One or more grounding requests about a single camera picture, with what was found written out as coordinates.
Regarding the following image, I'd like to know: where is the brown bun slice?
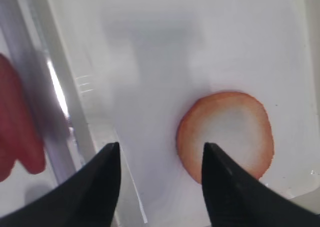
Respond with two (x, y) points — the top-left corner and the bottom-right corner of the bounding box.
(176, 91), (275, 183)

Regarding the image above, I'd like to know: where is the white rectangular metal tray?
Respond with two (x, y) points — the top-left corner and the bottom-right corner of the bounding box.
(14, 0), (320, 227)

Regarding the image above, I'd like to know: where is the red tomato slice outer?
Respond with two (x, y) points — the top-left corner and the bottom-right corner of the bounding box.
(0, 54), (46, 182)

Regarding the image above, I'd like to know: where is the clear left long rail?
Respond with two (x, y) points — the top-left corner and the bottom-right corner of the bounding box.
(0, 0), (77, 184)

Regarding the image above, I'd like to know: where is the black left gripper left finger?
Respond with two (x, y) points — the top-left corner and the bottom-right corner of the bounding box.
(0, 142), (121, 227)

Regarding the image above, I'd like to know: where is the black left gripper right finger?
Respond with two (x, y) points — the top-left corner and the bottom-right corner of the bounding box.
(201, 142), (320, 227)

